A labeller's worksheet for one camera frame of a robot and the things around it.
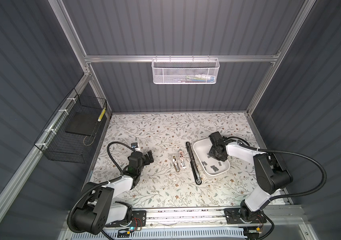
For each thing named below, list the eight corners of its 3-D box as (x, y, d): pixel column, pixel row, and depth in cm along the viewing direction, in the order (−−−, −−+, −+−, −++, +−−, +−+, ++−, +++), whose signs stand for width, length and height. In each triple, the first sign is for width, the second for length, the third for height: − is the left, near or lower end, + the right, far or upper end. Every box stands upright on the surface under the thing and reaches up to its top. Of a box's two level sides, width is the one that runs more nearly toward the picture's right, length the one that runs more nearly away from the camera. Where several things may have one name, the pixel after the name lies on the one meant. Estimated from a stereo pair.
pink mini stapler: (182, 168, 93) (182, 164, 88) (178, 156, 98) (178, 151, 94) (186, 167, 93) (186, 163, 88) (181, 155, 99) (182, 150, 94)
